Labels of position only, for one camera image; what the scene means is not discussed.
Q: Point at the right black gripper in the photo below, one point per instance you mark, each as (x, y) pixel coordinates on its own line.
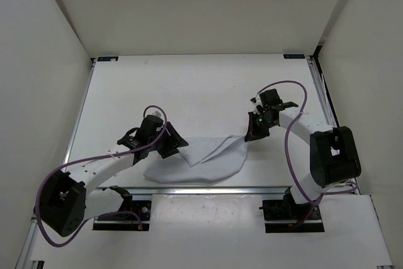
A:
(253, 133)

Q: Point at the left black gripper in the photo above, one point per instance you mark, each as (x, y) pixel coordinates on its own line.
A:
(173, 141)

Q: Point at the white skirt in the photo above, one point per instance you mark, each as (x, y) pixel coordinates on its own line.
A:
(205, 160)

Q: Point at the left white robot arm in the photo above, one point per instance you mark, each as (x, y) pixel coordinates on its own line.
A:
(66, 199)

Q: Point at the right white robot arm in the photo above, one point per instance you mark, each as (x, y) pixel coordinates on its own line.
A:
(296, 122)

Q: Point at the right blue corner label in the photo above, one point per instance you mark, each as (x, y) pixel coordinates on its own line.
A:
(293, 56)

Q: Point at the blue corner label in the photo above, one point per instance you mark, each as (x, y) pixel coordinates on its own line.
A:
(293, 56)
(108, 58)

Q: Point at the left blue corner label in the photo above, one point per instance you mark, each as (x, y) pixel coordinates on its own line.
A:
(108, 58)

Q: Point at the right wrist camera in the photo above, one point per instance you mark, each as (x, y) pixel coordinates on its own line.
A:
(257, 104)

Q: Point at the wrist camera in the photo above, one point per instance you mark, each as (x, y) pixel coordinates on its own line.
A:
(257, 104)
(157, 114)

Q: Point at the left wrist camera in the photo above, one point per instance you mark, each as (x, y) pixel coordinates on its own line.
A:
(157, 114)

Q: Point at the right aluminium frame rail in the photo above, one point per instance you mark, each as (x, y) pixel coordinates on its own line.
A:
(327, 99)

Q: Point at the aluminium frame rail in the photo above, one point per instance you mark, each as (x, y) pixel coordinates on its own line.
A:
(68, 151)
(327, 99)

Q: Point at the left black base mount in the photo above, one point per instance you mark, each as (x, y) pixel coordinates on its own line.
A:
(133, 215)

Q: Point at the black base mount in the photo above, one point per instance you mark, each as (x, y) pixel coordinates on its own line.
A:
(280, 217)
(133, 215)

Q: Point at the front aluminium rail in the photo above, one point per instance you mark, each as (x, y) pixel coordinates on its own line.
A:
(197, 190)

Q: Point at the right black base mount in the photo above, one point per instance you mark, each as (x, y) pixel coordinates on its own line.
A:
(280, 217)

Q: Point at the left aluminium frame rail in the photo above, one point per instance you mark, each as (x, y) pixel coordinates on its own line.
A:
(68, 151)

